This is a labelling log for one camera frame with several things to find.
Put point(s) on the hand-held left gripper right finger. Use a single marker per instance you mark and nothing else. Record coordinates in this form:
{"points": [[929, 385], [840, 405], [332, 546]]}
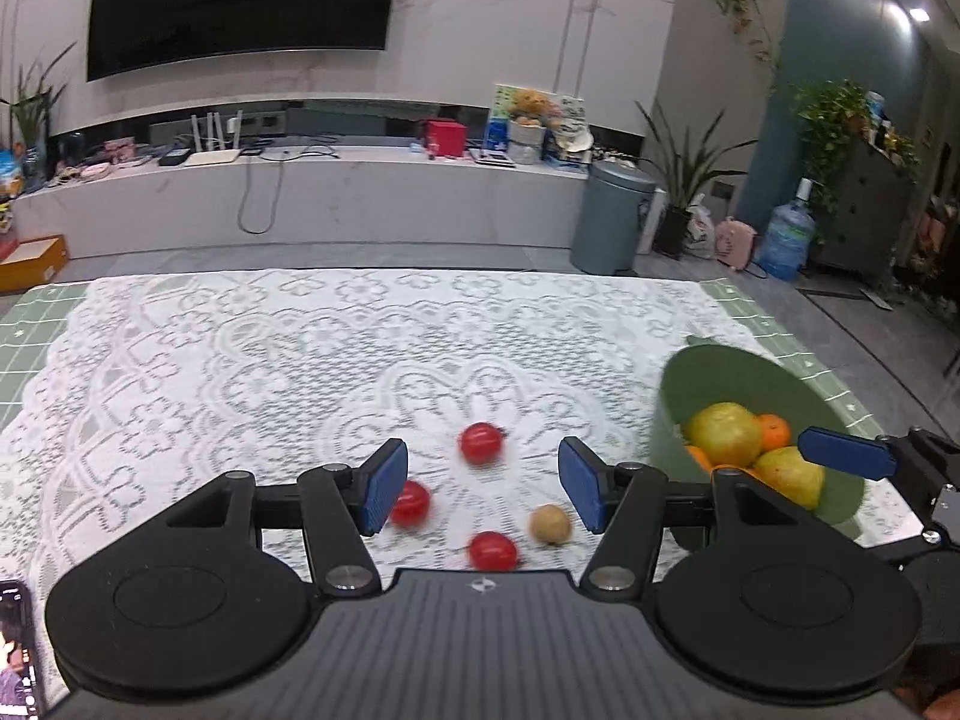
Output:
{"points": [[581, 484]]}

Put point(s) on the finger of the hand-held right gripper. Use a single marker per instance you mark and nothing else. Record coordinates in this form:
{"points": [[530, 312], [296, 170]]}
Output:
{"points": [[934, 536], [844, 454]]}

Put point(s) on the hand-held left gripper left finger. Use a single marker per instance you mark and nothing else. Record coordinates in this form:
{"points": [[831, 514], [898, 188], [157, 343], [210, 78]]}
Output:
{"points": [[382, 484]]}

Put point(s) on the yellow-green freckled pear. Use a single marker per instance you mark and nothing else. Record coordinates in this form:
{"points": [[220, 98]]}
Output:
{"points": [[791, 476]]}

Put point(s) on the red cherry tomato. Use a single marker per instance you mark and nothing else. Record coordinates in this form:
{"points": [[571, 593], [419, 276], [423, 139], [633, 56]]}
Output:
{"points": [[412, 504], [480, 442], [493, 551]]}

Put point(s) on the yellow pear with orange blush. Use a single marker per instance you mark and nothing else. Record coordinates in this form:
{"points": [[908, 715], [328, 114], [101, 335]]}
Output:
{"points": [[724, 435]]}

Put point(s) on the green colander bowl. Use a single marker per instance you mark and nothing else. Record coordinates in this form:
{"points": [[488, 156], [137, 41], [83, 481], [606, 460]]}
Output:
{"points": [[735, 382]]}

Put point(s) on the small brown longan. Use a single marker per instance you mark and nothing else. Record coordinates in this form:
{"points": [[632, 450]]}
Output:
{"points": [[551, 525]]}

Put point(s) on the white lace tablecloth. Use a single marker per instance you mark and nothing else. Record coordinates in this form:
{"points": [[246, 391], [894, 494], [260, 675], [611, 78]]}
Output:
{"points": [[262, 390]]}

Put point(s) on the blue water jug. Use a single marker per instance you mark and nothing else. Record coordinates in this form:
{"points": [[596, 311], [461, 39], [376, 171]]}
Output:
{"points": [[787, 236]]}

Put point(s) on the grey drawer cabinet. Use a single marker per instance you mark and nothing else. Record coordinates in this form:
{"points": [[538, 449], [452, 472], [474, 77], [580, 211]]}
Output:
{"points": [[862, 217]]}

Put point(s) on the pink bag on floor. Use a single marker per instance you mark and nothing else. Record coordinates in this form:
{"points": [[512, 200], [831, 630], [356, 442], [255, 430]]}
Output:
{"points": [[733, 244]]}

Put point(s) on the potted plant in black pot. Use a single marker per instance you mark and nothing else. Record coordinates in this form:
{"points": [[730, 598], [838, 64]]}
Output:
{"points": [[671, 232]]}

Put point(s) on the white plastic bag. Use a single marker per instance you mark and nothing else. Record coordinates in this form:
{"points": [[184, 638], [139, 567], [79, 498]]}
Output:
{"points": [[699, 229]]}

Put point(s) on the grey pedal trash bin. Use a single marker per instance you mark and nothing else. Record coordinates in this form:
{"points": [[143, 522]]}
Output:
{"points": [[611, 217]]}

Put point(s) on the white tv console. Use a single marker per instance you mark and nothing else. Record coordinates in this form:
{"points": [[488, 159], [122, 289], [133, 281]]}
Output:
{"points": [[375, 202]]}

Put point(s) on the white flat device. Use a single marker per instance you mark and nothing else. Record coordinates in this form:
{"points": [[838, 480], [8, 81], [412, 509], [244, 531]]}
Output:
{"points": [[491, 158]]}

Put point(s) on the green ivy plant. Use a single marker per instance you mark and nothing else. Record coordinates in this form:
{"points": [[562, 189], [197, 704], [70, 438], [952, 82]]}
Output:
{"points": [[832, 112]]}

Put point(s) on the white fruit basket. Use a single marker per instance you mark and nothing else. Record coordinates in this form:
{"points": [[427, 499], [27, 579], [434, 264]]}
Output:
{"points": [[527, 146]]}

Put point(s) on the red box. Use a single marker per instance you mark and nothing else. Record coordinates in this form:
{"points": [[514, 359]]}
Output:
{"points": [[444, 139]]}

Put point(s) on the blue box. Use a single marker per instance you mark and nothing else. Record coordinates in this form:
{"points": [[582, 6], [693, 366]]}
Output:
{"points": [[499, 136]]}

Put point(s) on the white router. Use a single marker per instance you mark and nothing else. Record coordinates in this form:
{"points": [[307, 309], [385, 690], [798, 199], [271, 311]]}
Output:
{"points": [[214, 157]]}

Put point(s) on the fruit print poster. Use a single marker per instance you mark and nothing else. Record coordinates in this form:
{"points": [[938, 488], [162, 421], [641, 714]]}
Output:
{"points": [[532, 101]]}

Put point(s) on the black smartphone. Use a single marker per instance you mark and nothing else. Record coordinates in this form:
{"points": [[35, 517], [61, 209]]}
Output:
{"points": [[15, 652]]}

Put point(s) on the orange cardboard box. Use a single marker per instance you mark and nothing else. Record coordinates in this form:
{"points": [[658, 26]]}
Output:
{"points": [[30, 259]]}

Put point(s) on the hanging vine plant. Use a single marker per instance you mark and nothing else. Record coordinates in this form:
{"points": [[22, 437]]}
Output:
{"points": [[742, 7]]}

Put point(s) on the black television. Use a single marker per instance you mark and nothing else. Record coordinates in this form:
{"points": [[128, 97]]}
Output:
{"points": [[240, 7]]}

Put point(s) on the tall leafy plant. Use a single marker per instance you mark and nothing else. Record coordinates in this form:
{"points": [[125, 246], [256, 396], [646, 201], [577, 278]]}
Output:
{"points": [[34, 112]]}

